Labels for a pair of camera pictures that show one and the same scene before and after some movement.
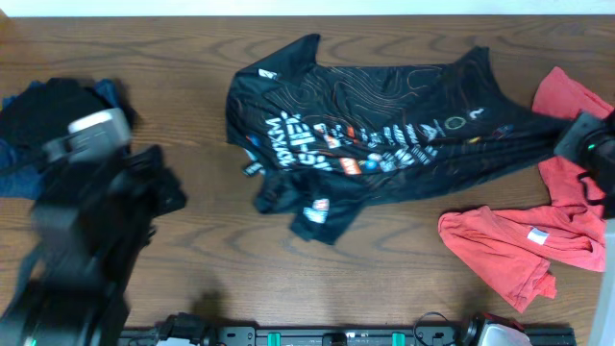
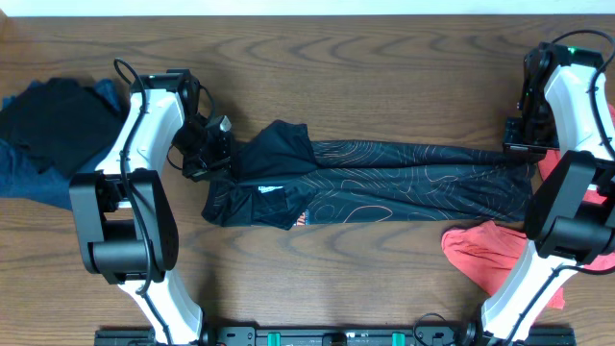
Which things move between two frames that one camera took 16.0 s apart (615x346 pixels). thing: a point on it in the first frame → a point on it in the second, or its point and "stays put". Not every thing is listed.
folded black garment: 43,111 stays put
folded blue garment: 22,177 stays put
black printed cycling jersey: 328,140 → 281,178
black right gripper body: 578,139 → 524,139
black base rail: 332,336 stays put
